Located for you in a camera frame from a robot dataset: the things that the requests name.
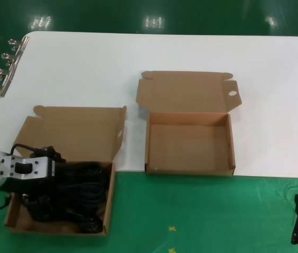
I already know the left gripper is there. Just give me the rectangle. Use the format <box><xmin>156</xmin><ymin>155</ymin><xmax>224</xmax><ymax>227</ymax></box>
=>
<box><xmin>2</xmin><ymin>157</ymin><xmax>60</xmax><ymax>197</ymax></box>

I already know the cardboard box with slotted lid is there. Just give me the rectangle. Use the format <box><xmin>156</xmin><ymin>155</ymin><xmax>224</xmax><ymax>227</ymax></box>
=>
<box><xmin>5</xmin><ymin>105</ymin><xmax>128</xmax><ymax>235</ymax></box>

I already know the cardboard box with round-holed lid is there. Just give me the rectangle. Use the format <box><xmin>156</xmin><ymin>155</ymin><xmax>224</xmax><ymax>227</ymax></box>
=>
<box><xmin>134</xmin><ymin>70</ymin><xmax>242</xmax><ymax>177</ymax></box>

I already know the green table cloth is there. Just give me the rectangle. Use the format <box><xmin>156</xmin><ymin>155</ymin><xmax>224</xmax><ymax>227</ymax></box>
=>
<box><xmin>0</xmin><ymin>166</ymin><xmax>298</xmax><ymax>253</ymax></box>

